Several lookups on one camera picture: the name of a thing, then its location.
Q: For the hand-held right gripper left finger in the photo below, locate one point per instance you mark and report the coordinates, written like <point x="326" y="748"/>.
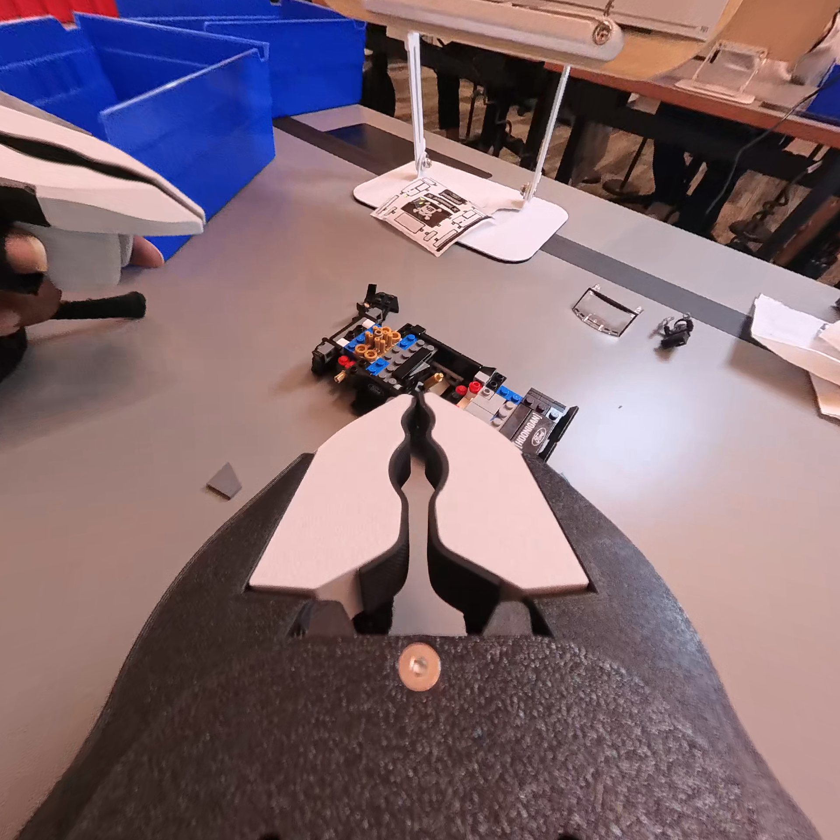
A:
<point x="341" y="512"/>

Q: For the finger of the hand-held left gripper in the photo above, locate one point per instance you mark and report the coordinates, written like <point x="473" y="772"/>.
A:
<point x="111" y="203"/>
<point x="39" y="124"/>

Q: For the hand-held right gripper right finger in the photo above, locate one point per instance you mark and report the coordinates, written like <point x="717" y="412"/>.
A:
<point x="505" y="512"/>

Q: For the black toy brick car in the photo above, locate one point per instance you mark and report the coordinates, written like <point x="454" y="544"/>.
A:
<point x="407" y="358"/>

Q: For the black wheel arch brick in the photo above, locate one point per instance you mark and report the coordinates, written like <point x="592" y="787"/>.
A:
<point x="380" y="303"/>

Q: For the white instruction booklet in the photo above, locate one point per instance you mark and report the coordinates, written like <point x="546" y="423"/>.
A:
<point x="656" y="16"/>

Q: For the person's left hand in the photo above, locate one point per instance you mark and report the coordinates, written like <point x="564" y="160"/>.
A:
<point x="26" y="253"/>

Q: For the blue plastic bin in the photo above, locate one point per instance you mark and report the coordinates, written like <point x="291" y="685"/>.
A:
<point x="197" y="144"/>
<point x="315" y="59"/>
<point x="52" y="72"/>

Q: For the grey wedge brick tile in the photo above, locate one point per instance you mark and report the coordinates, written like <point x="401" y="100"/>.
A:
<point x="224" y="484"/>

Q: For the red plastic bin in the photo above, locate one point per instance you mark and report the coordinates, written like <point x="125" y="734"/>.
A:
<point x="79" y="8"/>

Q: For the clear toy windshield piece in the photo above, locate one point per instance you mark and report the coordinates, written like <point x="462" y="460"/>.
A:
<point x="604" y="315"/>

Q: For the small black grey brick piece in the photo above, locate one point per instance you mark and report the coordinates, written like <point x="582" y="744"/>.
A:
<point x="674" y="334"/>

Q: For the white book stand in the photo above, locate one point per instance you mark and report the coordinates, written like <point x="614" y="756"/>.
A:
<point x="525" y="223"/>

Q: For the white sticker sheet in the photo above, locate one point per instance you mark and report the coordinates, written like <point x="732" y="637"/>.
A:
<point x="426" y="216"/>

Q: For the white paper bag pile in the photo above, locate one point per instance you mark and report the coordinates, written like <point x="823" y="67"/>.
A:
<point x="794" y="341"/>

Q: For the wooden table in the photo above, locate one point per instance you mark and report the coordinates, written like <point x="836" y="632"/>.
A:
<point x="722" y="105"/>

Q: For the clear acrylic stand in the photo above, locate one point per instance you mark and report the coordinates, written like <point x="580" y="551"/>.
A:
<point x="722" y="72"/>

